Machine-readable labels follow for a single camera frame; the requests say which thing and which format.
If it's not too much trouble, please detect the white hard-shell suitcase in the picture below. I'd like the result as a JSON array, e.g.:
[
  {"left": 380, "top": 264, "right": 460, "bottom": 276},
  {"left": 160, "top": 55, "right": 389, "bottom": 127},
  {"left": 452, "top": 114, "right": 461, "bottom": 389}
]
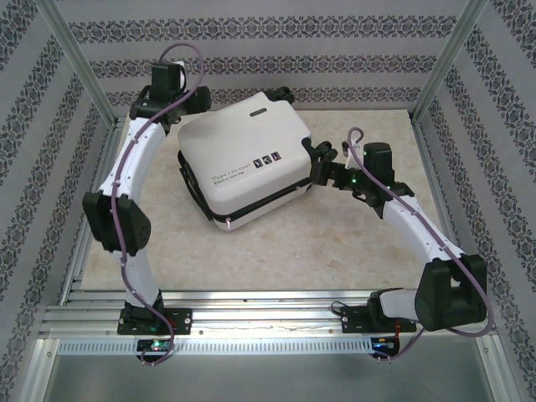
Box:
[{"left": 176, "top": 85, "right": 338, "bottom": 232}]

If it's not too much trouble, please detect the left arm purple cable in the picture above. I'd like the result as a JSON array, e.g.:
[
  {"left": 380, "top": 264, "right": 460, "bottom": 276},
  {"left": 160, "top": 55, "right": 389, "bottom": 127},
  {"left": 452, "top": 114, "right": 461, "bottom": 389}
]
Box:
[{"left": 109, "top": 40, "right": 206, "bottom": 369}]

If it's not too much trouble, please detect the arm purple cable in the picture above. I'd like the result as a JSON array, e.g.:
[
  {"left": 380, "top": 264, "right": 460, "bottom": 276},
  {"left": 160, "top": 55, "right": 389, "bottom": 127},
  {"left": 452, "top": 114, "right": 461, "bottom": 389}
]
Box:
[
  {"left": 346, "top": 127, "right": 496, "bottom": 365},
  {"left": 109, "top": 40, "right": 206, "bottom": 369}
]

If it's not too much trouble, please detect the right aluminium side rail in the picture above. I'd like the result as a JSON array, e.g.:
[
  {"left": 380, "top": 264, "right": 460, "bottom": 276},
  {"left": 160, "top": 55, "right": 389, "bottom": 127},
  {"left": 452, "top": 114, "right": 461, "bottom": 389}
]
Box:
[{"left": 412, "top": 121, "right": 477, "bottom": 301}]

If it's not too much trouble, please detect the aluminium side rail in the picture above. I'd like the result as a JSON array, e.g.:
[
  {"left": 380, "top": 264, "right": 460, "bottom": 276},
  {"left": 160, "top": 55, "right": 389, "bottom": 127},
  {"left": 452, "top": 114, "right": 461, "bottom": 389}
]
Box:
[
  {"left": 412, "top": 121, "right": 477, "bottom": 301},
  {"left": 60, "top": 121, "right": 125, "bottom": 302}
]

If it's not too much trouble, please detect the left aluminium frame post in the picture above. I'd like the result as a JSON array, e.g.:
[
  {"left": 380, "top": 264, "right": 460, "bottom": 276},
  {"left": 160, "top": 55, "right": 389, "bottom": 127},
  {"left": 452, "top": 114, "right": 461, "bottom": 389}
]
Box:
[{"left": 35, "top": 0, "right": 119, "bottom": 123}]

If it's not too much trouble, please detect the aluminium frame post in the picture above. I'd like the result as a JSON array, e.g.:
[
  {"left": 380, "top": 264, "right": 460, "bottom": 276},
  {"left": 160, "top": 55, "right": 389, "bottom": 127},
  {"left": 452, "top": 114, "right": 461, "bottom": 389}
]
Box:
[
  {"left": 412, "top": 0, "right": 489, "bottom": 123},
  {"left": 35, "top": 0, "right": 119, "bottom": 123}
]

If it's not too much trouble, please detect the right aluminium frame post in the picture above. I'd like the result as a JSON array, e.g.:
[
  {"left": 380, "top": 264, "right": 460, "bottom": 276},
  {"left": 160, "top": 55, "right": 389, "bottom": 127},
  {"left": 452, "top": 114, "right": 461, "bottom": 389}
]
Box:
[{"left": 412, "top": 0, "right": 489, "bottom": 123}]

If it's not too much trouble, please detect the aluminium mounting rail frame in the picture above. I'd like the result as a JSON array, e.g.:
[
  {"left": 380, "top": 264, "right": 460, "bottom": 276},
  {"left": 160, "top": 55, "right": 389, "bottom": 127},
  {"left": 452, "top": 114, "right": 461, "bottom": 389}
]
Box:
[{"left": 39, "top": 286, "right": 499, "bottom": 341}]

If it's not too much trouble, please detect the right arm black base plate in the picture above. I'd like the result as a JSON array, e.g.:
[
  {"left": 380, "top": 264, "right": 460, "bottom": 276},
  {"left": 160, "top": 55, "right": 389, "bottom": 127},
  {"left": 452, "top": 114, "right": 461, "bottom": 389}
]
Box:
[{"left": 341, "top": 305, "right": 418, "bottom": 335}]

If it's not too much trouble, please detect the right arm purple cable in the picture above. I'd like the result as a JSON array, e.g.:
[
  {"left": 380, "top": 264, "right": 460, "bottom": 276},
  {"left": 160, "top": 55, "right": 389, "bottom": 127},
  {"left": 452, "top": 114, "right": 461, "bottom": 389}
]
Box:
[{"left": 346, "top": 127, "right": 496, "bottom": 365}]

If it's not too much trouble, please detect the slotted metal cable duct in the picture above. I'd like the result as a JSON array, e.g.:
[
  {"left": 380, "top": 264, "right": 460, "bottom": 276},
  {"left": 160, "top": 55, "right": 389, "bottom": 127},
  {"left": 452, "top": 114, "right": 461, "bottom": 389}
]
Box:
[{"left": 56, "top": 338, "right": 374, "bottom": 356}]

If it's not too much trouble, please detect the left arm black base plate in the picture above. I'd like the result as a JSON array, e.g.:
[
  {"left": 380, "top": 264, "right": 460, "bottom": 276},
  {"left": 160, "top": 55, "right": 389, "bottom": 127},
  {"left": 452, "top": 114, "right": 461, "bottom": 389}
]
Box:
[{"left": 117, "top": 307, "right": 193, "bottom": 336}]

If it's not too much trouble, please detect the left aluminium side rail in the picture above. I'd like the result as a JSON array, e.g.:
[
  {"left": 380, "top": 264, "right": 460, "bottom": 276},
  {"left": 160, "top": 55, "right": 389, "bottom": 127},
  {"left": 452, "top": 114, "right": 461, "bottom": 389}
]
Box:
[{"left": 60, "top": 121, "right": 125, "bottom": 302}]

